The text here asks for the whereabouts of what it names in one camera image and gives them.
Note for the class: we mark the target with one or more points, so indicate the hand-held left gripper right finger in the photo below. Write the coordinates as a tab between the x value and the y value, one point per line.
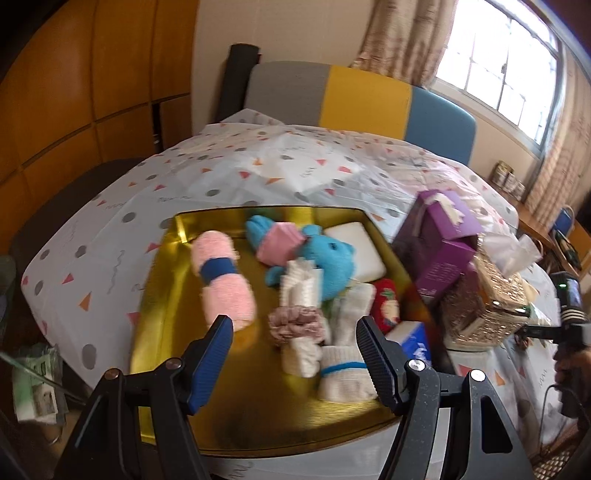
375	362

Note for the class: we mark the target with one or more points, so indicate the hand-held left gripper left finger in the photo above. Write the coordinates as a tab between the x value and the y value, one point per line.
212	364

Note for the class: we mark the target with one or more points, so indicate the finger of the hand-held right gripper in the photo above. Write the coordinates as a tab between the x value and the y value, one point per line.
540	332

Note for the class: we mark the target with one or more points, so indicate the grey sock with blue stripe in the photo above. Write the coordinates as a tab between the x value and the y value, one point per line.
341	383

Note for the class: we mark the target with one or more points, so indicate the blue tissue packet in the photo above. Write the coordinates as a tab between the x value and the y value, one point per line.
413	344

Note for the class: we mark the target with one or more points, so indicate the white sock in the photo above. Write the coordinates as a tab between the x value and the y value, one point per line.
353	309
302	360

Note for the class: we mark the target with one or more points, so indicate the pink towel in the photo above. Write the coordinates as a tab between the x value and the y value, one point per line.
231	300

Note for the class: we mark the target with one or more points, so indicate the gold tray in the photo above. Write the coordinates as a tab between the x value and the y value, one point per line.
171	300

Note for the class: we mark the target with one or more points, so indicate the pink brown scrunchie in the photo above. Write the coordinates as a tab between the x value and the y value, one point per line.
295	323

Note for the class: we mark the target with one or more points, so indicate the white cloth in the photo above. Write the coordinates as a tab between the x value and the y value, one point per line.
300	286

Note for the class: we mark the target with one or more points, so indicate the blue plush toy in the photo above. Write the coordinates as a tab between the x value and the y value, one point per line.
332	258

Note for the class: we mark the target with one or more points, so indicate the person's right hand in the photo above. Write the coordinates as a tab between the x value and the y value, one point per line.
572	367

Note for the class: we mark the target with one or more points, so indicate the gold woven tissue basket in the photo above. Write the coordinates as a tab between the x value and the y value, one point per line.
485	304

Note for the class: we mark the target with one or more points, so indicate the white tissue paper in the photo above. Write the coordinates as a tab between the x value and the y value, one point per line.
517	254

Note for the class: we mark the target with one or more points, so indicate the wooden desk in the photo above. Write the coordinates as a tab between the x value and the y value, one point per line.
540	226

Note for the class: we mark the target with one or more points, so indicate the purple box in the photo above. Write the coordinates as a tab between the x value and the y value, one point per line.
438	258

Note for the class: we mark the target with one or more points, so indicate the woven floor mat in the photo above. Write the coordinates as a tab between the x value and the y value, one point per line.
556	464

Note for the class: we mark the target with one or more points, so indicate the row of patterned packets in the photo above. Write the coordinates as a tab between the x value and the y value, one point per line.
508	180

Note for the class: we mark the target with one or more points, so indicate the green white packet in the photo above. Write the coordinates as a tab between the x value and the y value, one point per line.
37	383

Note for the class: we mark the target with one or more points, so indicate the beige patterned curtain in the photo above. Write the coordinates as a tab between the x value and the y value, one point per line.
568	138
401	37

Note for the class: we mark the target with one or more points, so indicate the patterned bed sheet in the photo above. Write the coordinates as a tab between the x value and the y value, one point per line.
138	194

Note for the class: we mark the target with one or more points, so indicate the grey yellow blue headboard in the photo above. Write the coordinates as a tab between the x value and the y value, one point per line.
369	101

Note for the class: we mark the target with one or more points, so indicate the window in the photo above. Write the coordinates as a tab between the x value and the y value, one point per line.
503	60

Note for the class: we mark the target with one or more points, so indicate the black rolled mat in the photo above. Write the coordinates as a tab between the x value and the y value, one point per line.
240	78

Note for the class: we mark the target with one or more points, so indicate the wooden wardrobe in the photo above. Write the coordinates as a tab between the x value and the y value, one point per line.
69	92

